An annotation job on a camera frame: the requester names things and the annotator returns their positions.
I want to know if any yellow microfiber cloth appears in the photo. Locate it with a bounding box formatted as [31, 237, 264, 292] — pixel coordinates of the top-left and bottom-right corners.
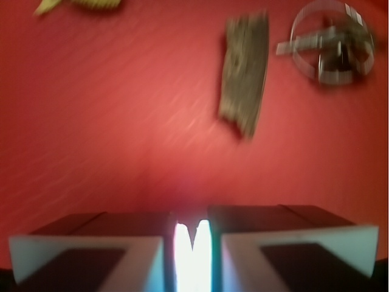
[34, 0, 121, 16]

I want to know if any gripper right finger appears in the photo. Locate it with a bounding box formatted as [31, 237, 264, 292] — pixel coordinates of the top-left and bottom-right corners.
[207, 205, 379, 291]

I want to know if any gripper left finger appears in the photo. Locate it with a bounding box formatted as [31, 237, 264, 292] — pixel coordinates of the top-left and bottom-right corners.
[9, 212, 170, 291]

